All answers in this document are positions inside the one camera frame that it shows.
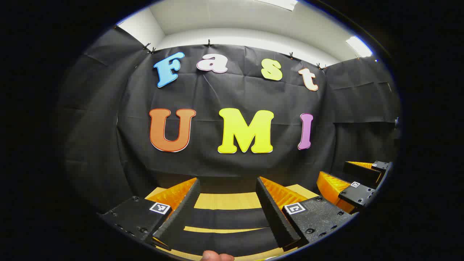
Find dark jeans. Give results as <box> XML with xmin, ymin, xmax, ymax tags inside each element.
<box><xmin>173</xmin><ymin>208</ymin><xmax>287</xmax><ymax>256</ymax></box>

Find rectangular ceiling light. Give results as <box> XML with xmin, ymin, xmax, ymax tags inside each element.
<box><xmin>254</xmin><ymin>0</ymin><xmax>298</xmax><ymax>11</ymax></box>
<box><xmin>345</xmin><ymin>36</ymin><xmax>373</xmax><ymax>58</ymax></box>

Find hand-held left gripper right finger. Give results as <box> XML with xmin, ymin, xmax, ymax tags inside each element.
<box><xmin>255</xmin><ymin>176</ymin><xmax>359</xmax><ymax>252</ymax></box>

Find black backdrop cloth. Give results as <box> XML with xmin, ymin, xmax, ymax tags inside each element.
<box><xmin>54</xmin><ymin>27</ymin><xmax>403</xmax><ymax>214</ymax></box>

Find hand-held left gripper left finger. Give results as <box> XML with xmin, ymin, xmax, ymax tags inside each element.
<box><xmin>99</xmin><ymin>177</ymin><xmax>202</xmax><ymax>251</ymax></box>

